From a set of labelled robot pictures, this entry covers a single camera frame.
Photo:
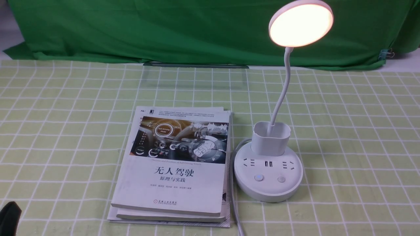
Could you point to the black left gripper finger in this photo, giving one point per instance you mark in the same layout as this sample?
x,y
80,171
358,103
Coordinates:
x,y
9,219

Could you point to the top self-driving textbook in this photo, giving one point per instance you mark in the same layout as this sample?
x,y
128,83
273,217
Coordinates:
x,y
174,177

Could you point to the bottom thin booklet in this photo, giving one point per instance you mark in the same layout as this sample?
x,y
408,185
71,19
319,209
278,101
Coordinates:
x,y
226,209

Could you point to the green backdrop cloth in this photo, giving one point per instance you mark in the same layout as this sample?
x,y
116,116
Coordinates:
x,y
208,32

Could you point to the green checkered tablecloth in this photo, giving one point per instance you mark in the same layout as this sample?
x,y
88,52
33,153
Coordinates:
x,y
64,126

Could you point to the clear acrylic sheet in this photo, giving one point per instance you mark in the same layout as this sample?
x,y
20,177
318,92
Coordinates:
x,y
176,76

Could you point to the binder clip on backdrop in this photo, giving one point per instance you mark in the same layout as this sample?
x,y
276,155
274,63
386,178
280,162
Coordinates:
x,y
386,54

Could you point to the white desk lamp with sockets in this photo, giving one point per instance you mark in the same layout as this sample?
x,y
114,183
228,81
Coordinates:
x,y
265,168

